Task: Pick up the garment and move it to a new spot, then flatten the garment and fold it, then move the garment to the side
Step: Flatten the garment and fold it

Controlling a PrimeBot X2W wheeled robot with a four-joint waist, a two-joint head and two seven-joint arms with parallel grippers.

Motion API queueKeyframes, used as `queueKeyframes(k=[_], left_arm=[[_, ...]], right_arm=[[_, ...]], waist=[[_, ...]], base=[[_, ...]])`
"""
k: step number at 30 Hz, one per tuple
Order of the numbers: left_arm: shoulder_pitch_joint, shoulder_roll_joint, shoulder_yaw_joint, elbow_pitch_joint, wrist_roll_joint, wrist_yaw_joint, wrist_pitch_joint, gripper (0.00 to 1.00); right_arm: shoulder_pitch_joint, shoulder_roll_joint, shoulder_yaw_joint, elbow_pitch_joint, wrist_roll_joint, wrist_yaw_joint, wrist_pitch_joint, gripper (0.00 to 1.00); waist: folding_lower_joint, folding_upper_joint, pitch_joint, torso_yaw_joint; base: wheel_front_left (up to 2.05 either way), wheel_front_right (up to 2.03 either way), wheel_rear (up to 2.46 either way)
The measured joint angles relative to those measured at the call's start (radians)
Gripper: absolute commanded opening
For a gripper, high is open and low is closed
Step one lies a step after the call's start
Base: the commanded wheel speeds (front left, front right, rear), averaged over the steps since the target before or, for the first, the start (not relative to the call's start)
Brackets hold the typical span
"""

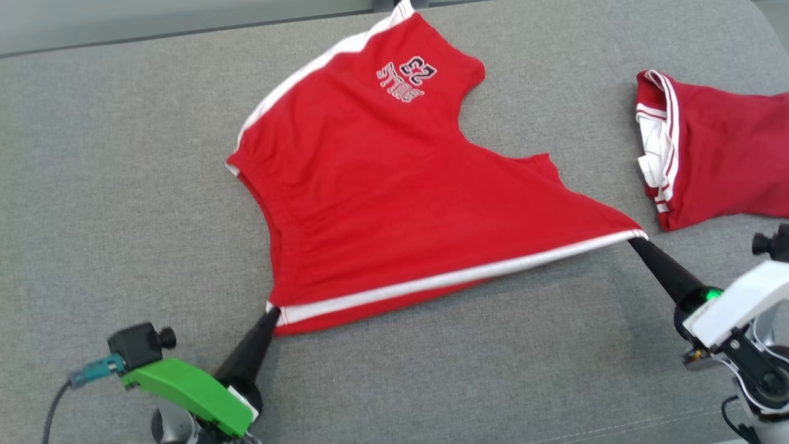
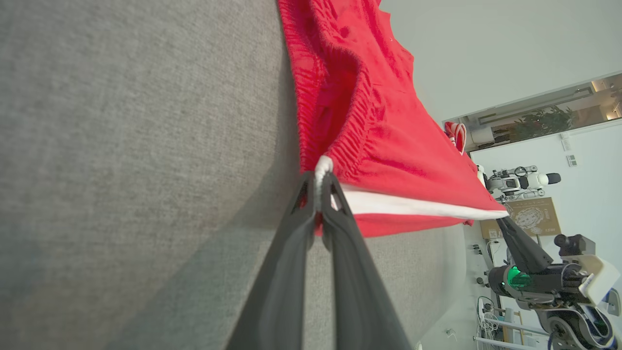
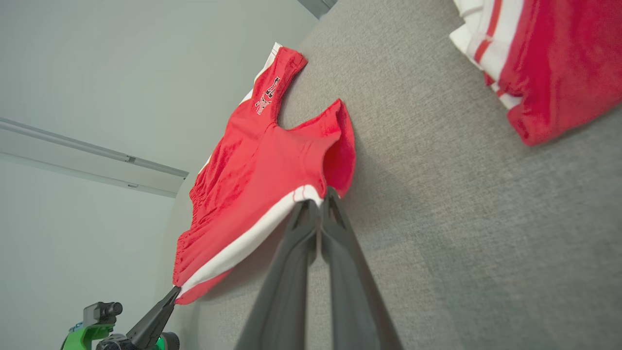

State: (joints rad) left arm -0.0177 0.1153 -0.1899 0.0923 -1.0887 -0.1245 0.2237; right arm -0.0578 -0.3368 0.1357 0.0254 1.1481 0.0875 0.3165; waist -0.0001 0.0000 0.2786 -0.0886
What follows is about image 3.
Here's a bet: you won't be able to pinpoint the red and white jersey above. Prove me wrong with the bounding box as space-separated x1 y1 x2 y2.
449 0 622 146

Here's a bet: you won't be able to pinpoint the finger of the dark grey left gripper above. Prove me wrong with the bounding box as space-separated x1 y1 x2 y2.
138 291 182 349
127 287 181 342

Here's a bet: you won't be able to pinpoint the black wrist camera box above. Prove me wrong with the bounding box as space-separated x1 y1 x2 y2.
84 301 123 327

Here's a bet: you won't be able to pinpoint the red and white shorts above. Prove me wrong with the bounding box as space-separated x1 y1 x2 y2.
173 46 357 306

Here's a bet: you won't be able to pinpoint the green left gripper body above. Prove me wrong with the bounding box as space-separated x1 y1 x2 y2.
61 321 180 350

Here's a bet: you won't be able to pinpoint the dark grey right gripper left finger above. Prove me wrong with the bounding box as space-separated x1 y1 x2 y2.
235 199 321 350

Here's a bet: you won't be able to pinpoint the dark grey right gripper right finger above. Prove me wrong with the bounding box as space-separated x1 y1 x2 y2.
320 187 404 350

